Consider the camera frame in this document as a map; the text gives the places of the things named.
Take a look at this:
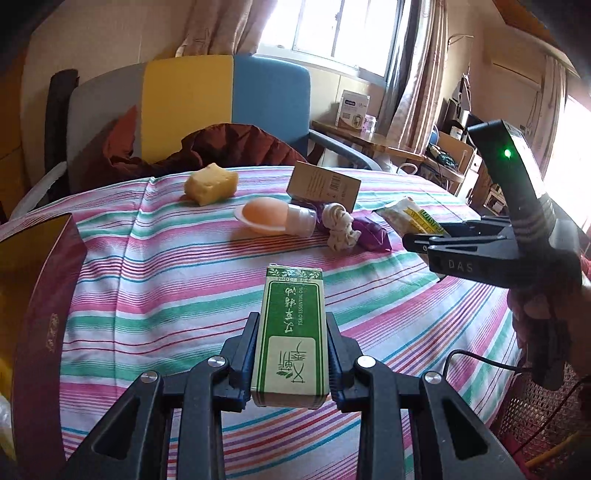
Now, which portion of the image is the window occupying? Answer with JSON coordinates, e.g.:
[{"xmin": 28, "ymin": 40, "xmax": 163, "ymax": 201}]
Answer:
[{"xmin": 256, "ymin": 0, "xmax": 402, "ymax": 84}]

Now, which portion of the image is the wicker chair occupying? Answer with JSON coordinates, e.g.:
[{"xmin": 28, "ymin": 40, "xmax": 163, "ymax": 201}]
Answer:
[{"xmin": 489, "ymin": 369, "xmax": 591, "ymax": 480}]

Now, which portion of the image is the chunky yellow sponge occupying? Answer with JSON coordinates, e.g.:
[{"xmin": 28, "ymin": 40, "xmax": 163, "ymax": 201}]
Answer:
[{"xmin": 185, "ymin": 162, "xmax": 239, "ymax": 206}]

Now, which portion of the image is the striped grey curtain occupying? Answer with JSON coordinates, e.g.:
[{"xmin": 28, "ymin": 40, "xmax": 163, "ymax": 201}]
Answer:
[{"xmin": 379, "ymin": 0, "xmax": 448, "ymax": 153}]

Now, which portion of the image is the person's right hand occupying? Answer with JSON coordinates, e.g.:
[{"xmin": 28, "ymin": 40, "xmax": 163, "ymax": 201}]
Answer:
[{"xmin": 507, "ymin": 284, "xmax": 555, "ymax": 352}]

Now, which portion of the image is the patterned beige curtain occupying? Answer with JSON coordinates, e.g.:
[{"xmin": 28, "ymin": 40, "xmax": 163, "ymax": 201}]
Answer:
[
  {"xmin": 540, "ymin": 53, "xmax": 568, "ymax": 195},
  {"xmin": 178, "ymin": 0, "xmax": 278, "ymax": 58}
]

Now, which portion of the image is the beige cloth bundle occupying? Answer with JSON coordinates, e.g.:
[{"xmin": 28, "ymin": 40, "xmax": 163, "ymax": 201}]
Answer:
[{"xmin": 322, "ymin": 203, "xmax": 362, "ymax": 252}]

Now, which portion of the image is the yellow cable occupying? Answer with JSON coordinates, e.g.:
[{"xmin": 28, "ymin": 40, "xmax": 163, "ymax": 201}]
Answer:
[{"xmin": 526, "ymin": 429, "xmax": 583, "ymax": 467}]

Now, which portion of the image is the grey yellow blue armchair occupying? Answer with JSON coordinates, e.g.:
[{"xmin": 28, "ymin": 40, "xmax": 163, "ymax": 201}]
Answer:
[{"xmin": 9, "ymin": 54, "xmax": 382, "ymax": 217}]

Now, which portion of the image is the wooden wardrobe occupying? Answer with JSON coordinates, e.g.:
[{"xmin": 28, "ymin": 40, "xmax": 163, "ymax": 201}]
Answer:
[{"xmin": 0, "ymin": 65, "xmax": 26, "ymax": 222}]

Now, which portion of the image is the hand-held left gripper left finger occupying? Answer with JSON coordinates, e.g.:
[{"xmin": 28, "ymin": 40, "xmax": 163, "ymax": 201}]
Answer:
[{"xmin": 60, "ymin": 311, "xmax": 262, "ymax": 480}]

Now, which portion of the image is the small cardboard box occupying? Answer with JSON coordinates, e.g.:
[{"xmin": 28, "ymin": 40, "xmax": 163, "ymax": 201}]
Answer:
[{"xmin": 286, "ymin": 161, "xmax": 362, "ymax": 213}]

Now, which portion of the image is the striped tablecloth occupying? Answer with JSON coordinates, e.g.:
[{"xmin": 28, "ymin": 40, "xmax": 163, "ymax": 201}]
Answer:
[{"xmin": 0, "ymin": 164, "xmax": 522, "ymax": 480}]

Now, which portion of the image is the cluttered storage shelf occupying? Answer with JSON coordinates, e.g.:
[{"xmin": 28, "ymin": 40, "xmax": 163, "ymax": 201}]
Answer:
[{"xmin": 425, "ymin": 76, "xmax": 509, "ymax": 217}]

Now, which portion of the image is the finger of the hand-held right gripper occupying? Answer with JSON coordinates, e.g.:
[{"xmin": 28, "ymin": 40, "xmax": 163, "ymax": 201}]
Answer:
[
  {"xmin": 402, "ymin": 220, "xmax": 515, "ymax": 254},
  {"xmin": 427, "ymin": 247, "xmax": 525, "ymax": 282}
]

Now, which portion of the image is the wooden side table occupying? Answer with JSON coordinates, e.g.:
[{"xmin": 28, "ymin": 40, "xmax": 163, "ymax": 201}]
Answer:
[{"xmin": 311, "ymin": 119, "xmax": 426, "ymax": 162}]

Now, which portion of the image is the purple packet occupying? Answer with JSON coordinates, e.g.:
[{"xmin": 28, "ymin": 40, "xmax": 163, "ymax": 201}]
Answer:
[{"xmin": 353, "ymin": 216, "xmax": 392, "ymax": 252}]

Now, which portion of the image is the maroon padded jacket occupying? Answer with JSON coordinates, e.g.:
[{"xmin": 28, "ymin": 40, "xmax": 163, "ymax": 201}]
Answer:
[{"xmin": 76, "ymin": 105, "xmax": 308, "ymax": 192}]

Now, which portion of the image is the yellow white snack packet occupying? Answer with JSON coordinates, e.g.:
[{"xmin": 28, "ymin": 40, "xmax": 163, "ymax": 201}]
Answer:
[{"xmin": 373, "ymin": 196, "xmax": 451, "ymax": 237}]

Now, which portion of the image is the black cable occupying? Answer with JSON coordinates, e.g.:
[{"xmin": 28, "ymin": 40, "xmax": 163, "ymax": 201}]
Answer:
[{"xmin": 443, "ymin": 348, "xmax": 539, "ymax": 384}]

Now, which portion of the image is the white printed carton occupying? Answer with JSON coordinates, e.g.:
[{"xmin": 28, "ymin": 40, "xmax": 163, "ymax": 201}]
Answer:
[{"xmin": 336, "ymin": 90, "xmax": 371, "ymax": 130}]

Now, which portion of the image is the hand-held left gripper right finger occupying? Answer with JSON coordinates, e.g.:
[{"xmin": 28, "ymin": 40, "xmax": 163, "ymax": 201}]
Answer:
[{"xmin": 324, "ymin": 311, "xmax": 527, "ymax": 480}]

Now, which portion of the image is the green white carton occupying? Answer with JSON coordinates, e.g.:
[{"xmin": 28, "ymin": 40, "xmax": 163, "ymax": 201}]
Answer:
[{"xmin": 252, "ymin": 264, "xmax": 331, "ymax": 411}]

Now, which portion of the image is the maroon gold-lined tin box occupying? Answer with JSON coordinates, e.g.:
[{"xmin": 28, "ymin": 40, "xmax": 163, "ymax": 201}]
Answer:
[{"xmin": 0, "ymin": 213, "xmax": 86, "ymax": 480}]

